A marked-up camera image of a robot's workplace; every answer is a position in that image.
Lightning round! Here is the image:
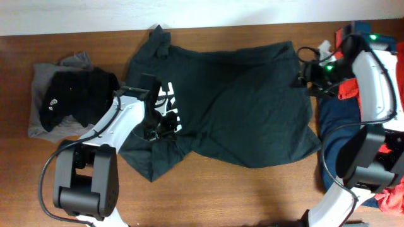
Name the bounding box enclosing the grey folded garment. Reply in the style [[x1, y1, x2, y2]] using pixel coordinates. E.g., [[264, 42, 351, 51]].
[[28, 52, 93, 143]]

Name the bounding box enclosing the black folded garment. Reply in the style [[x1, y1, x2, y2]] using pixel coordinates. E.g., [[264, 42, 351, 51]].
[[39, 67, 120, 132]]

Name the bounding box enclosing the red garment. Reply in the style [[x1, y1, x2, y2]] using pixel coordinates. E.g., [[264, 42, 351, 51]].
[[337, 42, 403, 216]]

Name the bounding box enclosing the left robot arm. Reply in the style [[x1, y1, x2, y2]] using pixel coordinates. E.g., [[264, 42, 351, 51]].
[[50, 74, 180, 226]]

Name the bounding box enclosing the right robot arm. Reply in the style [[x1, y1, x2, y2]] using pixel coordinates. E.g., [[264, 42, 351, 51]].
[[292, 21, 403, 226]]

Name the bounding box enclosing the dark green Nike t-shirt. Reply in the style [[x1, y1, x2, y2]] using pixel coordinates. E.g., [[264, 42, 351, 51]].
[[119, 26, 321, 181]]

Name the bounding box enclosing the blue garment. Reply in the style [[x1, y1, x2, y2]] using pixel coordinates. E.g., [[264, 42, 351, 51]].
[[318, 97, 361, 177]]

